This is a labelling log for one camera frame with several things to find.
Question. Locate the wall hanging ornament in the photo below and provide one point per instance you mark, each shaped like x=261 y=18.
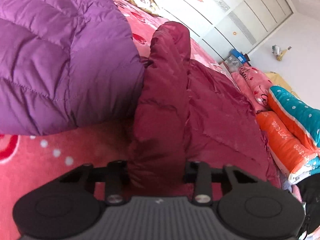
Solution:
x=278 y=52

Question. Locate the blue box by wardrobe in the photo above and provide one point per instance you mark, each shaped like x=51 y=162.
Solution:
x=243 y=58

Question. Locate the purple down jacket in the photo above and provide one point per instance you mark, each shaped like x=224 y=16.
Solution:
x=66 y=64

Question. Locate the white sliding wardrobe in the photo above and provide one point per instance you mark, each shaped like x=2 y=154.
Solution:
x=219 y=26

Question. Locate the crimson down jacket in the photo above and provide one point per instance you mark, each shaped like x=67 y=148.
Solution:
x=189 y=112

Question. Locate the black garment at headboard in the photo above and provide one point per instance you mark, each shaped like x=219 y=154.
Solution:
x=309 y=191

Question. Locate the pink folded quilt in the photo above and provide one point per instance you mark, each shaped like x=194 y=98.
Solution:
x=254 y=84

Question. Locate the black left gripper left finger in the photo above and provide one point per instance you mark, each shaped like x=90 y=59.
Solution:
x=73 y=202

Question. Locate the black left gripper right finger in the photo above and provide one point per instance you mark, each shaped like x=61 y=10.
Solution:
x=245 y=205

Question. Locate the orange teal folded quilt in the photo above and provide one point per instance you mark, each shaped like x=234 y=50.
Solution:
x=292 y=128

